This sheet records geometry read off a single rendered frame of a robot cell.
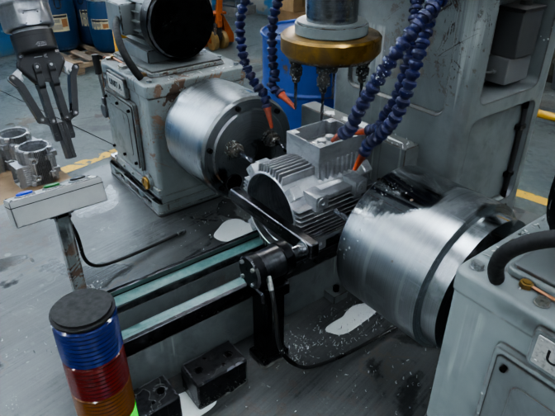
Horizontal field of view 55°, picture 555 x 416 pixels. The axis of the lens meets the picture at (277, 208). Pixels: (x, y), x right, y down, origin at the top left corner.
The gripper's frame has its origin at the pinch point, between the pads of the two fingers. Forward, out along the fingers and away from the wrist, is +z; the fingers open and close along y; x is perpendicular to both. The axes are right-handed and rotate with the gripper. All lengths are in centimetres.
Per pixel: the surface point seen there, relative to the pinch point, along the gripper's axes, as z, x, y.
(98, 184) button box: 9.5, -3.4, 2.6
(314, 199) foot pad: 19.8, -32.1, 31.2
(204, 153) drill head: 9.7, -3.7, 25.9
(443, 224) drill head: 22, -60, 32
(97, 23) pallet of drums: -89, 432, 162
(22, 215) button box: 10.9, -3.4, -11.9
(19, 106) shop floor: -25, 383, 61
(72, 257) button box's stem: 22.7, 2.3, -5.2
